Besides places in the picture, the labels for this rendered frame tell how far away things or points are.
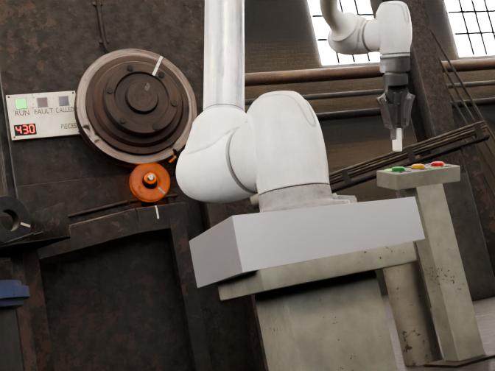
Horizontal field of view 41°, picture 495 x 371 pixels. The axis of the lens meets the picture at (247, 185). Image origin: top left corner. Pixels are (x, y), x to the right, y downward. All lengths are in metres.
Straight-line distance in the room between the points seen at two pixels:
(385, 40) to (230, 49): 0.58
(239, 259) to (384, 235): 0.30
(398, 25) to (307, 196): 0.84
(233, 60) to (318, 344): 0.71
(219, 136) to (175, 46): 1.46
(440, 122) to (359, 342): 5.29
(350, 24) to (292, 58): 8.16
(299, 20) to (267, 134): 9.24
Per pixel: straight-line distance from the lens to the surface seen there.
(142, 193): 2.52
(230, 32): 1.65
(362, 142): 10.29
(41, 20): 2.86
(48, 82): 2.76
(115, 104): 2.50
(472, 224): 4.83
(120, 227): 2.47
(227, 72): 1.60
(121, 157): 2.53
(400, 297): 2.18
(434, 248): 2.07
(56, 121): 2.68
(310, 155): 1.35
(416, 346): 2.18
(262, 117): 1.38
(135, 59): 2.66
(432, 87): 6.59
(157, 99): 2.53
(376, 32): 2.06
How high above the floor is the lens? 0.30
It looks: 10 degrees up
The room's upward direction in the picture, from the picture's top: 11 degrees counter-clockwise
